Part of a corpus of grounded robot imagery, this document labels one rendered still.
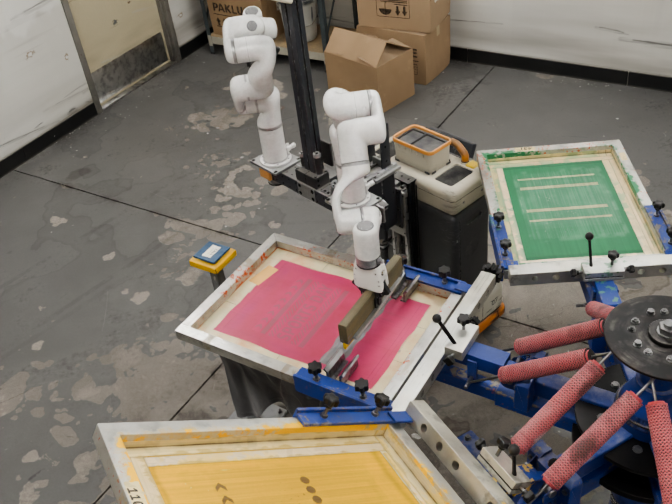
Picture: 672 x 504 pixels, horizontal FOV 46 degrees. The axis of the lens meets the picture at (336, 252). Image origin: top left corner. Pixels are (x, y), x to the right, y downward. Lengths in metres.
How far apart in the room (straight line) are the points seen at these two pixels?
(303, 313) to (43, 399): 1.79
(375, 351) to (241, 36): 1.18
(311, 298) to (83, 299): 2.11
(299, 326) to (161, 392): 1.41
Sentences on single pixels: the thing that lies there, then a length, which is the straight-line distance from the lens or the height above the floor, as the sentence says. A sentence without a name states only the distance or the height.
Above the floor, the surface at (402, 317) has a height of 0.96.
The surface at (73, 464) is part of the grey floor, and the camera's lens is 3.79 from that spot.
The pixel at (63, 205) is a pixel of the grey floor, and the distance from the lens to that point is 5.47.
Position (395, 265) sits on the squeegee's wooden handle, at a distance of 2.53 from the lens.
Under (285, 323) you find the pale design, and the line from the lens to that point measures 2.67.
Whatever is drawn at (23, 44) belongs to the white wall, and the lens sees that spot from 6.01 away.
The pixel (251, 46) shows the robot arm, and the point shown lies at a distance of 2.77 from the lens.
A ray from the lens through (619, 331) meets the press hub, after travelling 2.11.
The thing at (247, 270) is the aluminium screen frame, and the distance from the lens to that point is 2.87.
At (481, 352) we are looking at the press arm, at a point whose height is 1.04.
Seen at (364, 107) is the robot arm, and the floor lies 1.62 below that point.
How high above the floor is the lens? 2.75
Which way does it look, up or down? 38 degrees down
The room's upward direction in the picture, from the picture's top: 8 degrees counter-clockwise
